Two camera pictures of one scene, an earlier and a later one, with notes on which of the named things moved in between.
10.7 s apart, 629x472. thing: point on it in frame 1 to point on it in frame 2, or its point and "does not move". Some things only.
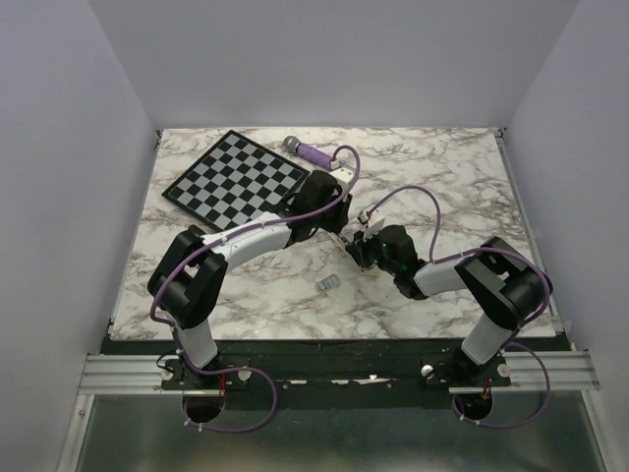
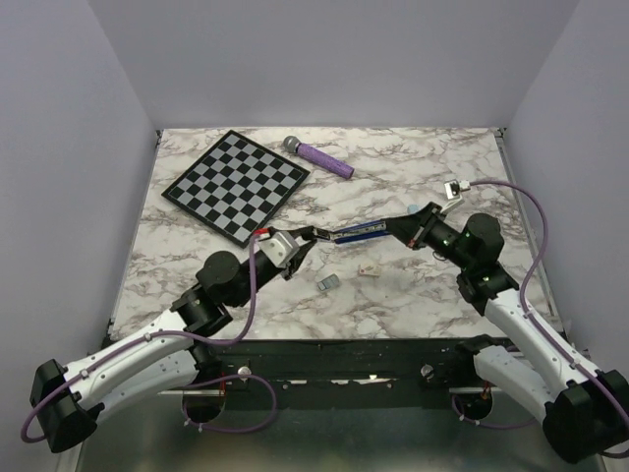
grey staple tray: (328, 283) does not move
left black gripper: (341, 219) to (295, 263)
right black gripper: (358, 250) to (406, 227)
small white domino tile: (372, 271) does not move
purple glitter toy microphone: (310, 154) does not move
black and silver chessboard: (236, 181) does not move
